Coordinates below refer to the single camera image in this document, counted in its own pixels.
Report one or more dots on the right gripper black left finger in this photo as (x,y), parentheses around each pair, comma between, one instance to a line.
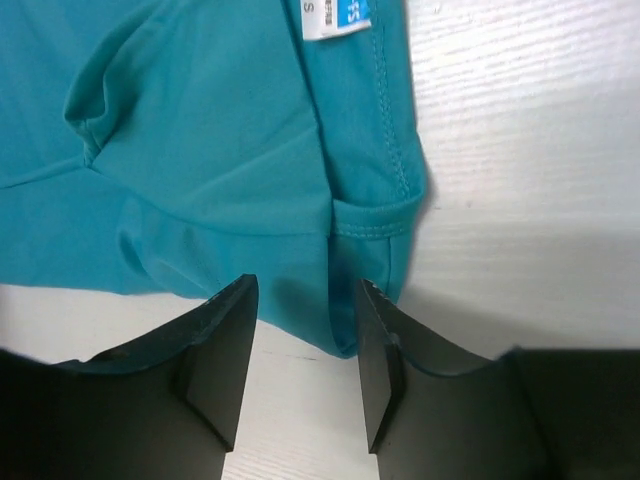
(165,405)

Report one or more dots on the teal t-shirt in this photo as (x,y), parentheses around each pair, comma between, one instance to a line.
(172,146)

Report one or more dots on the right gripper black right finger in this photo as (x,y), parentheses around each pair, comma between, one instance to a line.
(434,410)

